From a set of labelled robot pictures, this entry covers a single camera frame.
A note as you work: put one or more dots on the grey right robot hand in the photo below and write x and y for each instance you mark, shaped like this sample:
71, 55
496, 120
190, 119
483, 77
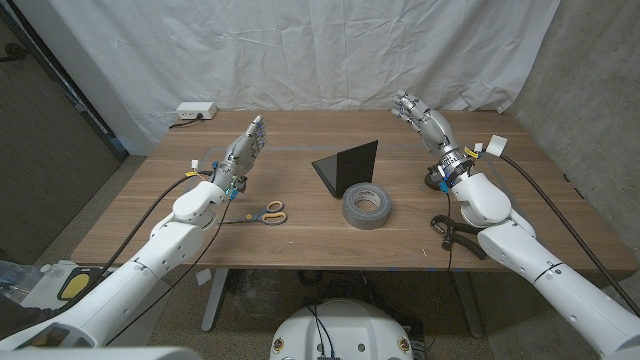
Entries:
435, 130

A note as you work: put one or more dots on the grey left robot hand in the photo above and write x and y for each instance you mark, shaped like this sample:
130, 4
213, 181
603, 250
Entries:
242, 152

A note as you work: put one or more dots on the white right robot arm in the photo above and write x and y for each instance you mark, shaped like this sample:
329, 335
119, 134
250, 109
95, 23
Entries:
550, 280

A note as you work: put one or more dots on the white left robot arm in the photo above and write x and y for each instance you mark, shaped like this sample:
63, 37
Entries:
150, 260

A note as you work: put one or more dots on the white tape tag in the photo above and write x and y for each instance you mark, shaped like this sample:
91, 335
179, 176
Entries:
496, 145

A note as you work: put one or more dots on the black oblong pouch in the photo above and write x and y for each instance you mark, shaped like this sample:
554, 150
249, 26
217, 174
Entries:
431, 181

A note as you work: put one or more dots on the white power strip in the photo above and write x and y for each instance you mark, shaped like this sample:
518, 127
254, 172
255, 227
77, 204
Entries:
197, 110

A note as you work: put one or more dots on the white backdrop cloth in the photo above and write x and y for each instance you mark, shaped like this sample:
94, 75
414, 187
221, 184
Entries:
300, 50

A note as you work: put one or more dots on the white paper label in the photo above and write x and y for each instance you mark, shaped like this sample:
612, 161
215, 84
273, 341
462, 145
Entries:
203, 276

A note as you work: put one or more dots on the grey table leg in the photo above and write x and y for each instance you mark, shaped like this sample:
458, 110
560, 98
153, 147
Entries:
215, 300
470, 305

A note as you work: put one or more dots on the dark partition panel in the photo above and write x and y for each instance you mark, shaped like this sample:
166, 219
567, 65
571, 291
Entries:
40, 150

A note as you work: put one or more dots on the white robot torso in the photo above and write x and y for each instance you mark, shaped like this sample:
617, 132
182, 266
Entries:
345, 330

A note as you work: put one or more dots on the yellow and black floor pedal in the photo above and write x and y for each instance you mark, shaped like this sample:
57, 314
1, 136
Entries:
75, 285

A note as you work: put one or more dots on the clear plastic bag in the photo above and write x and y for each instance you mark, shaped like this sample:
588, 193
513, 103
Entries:
20, 280

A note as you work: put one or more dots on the grey duct tape roll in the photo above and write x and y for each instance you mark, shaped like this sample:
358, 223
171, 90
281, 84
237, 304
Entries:
350, 212

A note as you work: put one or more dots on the black tripod mount clamp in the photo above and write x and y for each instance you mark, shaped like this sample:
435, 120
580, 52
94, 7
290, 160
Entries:
470, 247

